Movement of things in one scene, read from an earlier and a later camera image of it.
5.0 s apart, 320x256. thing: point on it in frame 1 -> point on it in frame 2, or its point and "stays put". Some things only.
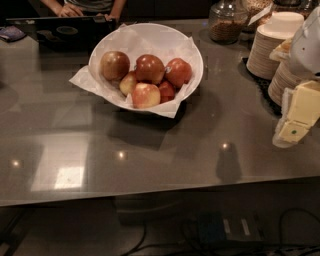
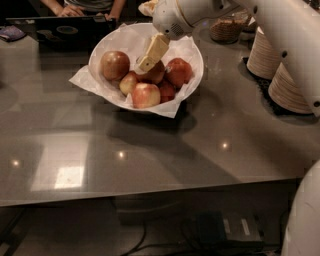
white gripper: [306, 50] -> [169, 18]
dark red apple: [114, 65] stays put
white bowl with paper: [133, 41] stays put
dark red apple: [149, 69] stays put
